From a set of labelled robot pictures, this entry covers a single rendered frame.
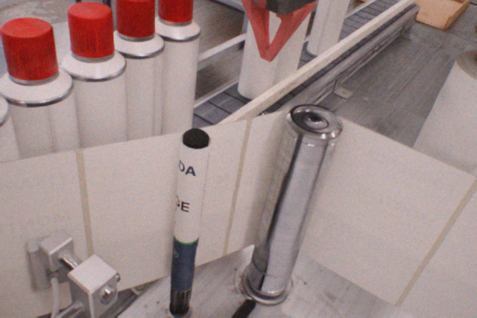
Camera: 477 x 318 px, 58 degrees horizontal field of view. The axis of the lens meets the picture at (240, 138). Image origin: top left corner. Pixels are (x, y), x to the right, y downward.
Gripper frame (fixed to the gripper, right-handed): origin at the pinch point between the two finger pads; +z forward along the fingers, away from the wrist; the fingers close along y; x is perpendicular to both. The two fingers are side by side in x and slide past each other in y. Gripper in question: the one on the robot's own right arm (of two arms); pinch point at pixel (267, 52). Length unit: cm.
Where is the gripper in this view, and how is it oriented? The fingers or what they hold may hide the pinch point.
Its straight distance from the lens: 48.6
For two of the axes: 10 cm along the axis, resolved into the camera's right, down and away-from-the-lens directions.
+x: -8.0, -4.4, 4.0
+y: 5.8, -4.4, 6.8
